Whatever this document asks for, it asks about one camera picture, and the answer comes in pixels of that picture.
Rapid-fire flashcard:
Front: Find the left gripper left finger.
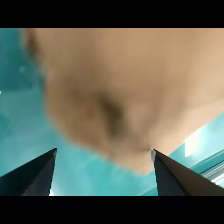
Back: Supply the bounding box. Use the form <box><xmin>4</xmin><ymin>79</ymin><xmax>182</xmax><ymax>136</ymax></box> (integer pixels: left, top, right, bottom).
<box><xmin>0</xmin><ymin>147</ymin><xmax>58</xmax><ymax>197</ymax></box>

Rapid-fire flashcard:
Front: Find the brown shirt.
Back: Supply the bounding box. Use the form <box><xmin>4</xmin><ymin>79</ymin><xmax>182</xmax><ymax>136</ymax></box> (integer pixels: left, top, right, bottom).
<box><xmin>21</xmin><ymin>28</ymin><xmax>224</xmax><ymax>176</ymax></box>

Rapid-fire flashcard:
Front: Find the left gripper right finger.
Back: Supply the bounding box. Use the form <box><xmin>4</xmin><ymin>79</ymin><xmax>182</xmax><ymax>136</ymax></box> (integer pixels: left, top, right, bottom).
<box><xmin>152</xmin><ymin>148</ymin><xmax>224</xmax><ymax>197</ymax></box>

